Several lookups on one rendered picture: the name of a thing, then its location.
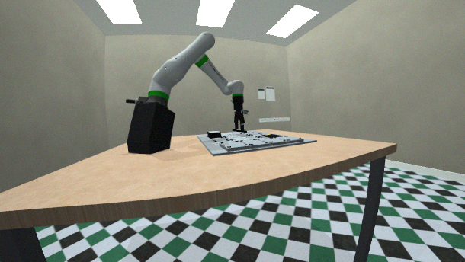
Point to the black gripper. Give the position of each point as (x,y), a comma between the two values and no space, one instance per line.
(239,116)

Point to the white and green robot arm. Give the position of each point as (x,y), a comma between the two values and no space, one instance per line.
(176,68)

